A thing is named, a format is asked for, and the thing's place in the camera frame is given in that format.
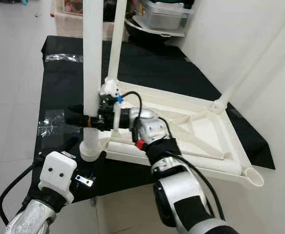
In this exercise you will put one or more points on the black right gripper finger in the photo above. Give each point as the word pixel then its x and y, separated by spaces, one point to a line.
pixel 78 117

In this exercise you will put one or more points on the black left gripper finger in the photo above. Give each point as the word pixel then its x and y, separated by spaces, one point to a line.
pixel 101 160

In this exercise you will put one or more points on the clear tape strip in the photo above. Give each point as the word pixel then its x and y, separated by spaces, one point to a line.
pixel 64 57

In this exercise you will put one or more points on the beige patterned cloth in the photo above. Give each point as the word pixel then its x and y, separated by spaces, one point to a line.
pixel 69 24

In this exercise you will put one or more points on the black wok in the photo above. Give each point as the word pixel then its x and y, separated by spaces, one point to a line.
pixel 142 31

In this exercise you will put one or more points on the red printed box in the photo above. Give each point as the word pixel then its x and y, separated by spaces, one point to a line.
pixel 74 6

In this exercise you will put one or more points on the clear plastic storage box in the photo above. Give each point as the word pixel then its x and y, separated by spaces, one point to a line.
pixel 161 17

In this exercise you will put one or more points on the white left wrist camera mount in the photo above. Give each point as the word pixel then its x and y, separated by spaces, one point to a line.
pixel 59 170

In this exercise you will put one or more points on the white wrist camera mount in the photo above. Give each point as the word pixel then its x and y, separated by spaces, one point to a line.
pixel 110 90
pixel 59 170

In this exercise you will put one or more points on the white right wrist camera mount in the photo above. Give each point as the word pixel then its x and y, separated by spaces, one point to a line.
pixel 110 90

